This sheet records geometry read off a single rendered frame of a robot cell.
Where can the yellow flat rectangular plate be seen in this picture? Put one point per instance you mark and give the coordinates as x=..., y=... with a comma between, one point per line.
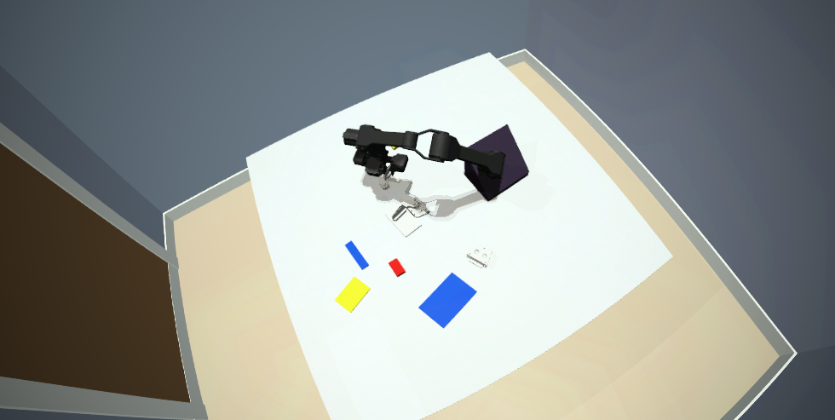
x=352, y=294

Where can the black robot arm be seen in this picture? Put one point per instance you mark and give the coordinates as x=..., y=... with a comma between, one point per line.
x=443, y=147

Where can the red rectangular block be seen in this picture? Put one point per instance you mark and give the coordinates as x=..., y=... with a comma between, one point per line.
x=397, y=268

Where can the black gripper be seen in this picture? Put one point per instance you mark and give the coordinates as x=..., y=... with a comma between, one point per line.
x=397, y=162

